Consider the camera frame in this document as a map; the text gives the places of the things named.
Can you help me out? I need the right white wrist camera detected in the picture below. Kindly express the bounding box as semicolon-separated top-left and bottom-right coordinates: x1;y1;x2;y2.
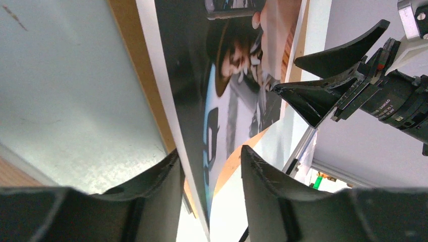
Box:
385;0;427;75

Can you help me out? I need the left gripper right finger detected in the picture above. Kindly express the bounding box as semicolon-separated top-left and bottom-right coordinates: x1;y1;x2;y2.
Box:
241;145;427;241

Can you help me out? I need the printed photo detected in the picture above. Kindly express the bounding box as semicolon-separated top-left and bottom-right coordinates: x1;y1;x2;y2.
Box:
135;0;310;239

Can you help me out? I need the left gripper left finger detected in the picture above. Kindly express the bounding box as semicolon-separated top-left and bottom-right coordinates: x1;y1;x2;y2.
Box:
1;150;185;241

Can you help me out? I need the wooden picture frame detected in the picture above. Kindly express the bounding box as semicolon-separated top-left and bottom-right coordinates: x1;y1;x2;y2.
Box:
1;144;59;187

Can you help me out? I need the brown backing board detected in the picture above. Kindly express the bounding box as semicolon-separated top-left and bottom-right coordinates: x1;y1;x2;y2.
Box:
108;0;311;219

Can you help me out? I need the right corner aluminium profile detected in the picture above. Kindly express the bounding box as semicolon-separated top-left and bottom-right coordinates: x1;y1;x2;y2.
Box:
283;127;377;192

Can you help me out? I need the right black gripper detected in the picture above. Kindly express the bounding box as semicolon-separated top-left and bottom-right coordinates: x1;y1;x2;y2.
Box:
273;19;427;155

